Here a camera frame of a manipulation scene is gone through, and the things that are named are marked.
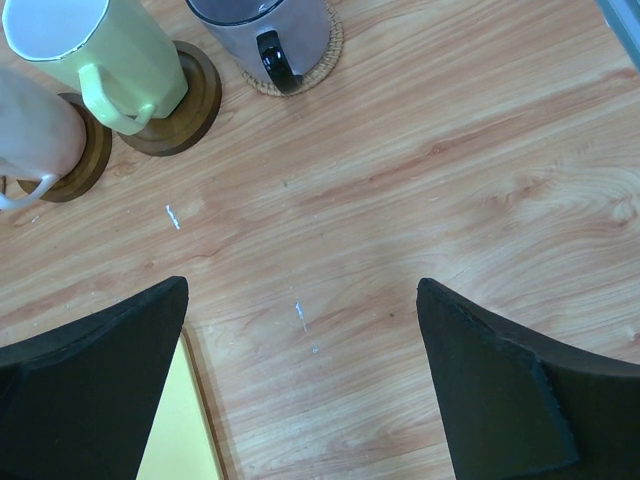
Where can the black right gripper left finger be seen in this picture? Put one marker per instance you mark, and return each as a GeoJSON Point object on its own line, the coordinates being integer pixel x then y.
{"type": "Point", "coordinates": [78, 401]}

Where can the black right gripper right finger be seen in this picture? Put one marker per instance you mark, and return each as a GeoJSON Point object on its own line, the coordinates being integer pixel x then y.
{"type": "Point", "coordinates": [516, 404]}

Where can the pink mug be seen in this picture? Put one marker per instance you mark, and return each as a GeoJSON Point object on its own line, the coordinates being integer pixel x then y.
{"type": "Point", "coordinates": [42, 136]}

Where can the dark brown coaster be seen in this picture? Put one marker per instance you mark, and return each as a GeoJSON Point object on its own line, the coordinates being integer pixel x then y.
{"type": "Point", "coordinates": [91, 164]}
{"type": "Point", "coordinates": [194, 115]}

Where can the white mug green handle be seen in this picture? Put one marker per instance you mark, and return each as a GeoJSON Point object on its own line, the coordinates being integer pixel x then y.
{"type": "Point", "coordinates": [114, 53]}

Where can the purple transparent cup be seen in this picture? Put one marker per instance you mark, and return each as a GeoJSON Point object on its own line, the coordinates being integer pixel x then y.
{"type": "Point", "coordinates": [277, 42]}

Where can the yellow plastic tray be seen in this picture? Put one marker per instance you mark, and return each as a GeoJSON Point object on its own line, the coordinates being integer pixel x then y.
{"type": "Point", "coordinates": [180, 444]}

